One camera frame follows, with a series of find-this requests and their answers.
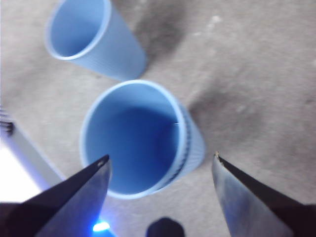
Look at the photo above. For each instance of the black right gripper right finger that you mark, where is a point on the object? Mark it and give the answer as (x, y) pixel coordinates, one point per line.
(259, 205)

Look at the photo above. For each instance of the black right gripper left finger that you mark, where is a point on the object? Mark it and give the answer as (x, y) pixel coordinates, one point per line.
(69, 205)

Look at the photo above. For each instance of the grey ribbed metal block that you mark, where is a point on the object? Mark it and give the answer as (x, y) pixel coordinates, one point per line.
(5, 123)

